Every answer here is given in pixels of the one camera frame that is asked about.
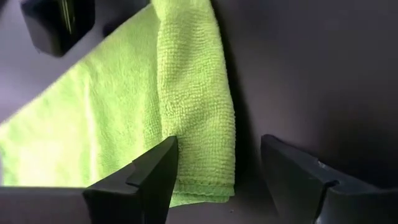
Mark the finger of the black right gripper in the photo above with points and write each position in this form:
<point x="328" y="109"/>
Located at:
<point x="53" y="25"/>

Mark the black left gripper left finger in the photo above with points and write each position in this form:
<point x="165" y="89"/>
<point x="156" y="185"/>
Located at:
<point x="149" y="193"/>

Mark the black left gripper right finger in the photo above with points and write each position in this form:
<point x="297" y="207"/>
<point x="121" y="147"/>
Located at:
<point x="311" y="199"/>

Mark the green microfiber towel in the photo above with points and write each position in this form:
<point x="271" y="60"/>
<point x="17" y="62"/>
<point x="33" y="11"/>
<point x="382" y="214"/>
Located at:
<point x="192" y="93"/>

